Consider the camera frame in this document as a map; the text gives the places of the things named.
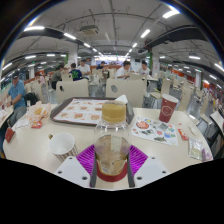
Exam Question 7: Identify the brown houndstooth mug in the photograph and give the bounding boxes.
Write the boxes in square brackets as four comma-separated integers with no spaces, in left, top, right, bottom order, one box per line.
[48,132,79,164]

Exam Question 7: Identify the small red sauce packet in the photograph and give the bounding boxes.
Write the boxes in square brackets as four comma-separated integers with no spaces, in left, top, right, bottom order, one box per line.
[177,128,190,141]

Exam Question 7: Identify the crumpled food wrapper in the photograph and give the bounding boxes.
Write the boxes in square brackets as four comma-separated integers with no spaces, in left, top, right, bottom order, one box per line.
[25,101,53,129]

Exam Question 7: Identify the red paper cup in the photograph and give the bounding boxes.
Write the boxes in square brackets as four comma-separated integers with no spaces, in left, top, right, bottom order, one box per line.
[158,93,180,124]

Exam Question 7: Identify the white paper slip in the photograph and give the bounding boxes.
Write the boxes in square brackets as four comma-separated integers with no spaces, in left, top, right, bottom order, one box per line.
[13,118,31,131]

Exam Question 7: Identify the ceiling air conditioner unit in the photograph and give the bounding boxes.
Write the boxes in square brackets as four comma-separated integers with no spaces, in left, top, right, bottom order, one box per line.
[79,24,100,37]

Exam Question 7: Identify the group of beige chairs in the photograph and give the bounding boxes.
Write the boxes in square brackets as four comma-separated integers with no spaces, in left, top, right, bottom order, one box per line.
[24,68,203,114]

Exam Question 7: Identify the person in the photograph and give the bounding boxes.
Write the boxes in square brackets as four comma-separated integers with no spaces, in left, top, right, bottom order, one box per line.
[6,71,28,126]
[114,60,132,80]
[95,60,108,71]
[50,64,65,90]
[137,59,151,77]
[77,59,92,79]
[68,62,83,82]

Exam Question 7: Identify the group of ceiling lights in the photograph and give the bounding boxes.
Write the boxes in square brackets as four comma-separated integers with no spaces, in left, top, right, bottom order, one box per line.
[0,8,224,89]

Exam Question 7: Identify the neighbouring table with paper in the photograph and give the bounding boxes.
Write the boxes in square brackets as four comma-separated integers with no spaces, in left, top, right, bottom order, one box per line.
[0,104,14,129]

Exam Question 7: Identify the white paper napkin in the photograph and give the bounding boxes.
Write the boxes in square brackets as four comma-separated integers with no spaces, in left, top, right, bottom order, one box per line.
[114,94,129,105]

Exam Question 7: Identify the brown food tray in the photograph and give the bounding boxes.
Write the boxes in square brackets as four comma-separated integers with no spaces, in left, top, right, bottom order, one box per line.
[49,96,133,127]

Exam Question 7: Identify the colourful printed paper flyer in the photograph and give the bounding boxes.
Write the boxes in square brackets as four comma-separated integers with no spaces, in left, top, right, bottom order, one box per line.
[130,114,179,147]

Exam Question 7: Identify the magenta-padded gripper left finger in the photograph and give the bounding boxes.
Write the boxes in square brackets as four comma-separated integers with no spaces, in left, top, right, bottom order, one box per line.
[54,144,98,189]

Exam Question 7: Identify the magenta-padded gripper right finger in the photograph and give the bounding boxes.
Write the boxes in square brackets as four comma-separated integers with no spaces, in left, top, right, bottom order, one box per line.
[126,144,171,189]

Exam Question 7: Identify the black backpack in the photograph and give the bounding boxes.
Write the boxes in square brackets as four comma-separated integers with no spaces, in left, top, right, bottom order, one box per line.
[24,92,39,107]

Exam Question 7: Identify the clear plastic bag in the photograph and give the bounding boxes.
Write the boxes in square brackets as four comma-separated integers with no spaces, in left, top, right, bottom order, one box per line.
[187,136,214,163]

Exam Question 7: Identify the clear bottle with yellow drink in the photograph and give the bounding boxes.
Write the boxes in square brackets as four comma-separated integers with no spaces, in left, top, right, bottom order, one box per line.
[93,100,133,178]

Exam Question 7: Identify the white neighbouring table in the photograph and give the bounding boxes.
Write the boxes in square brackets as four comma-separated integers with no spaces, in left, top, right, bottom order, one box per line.
[209,109,224,134]

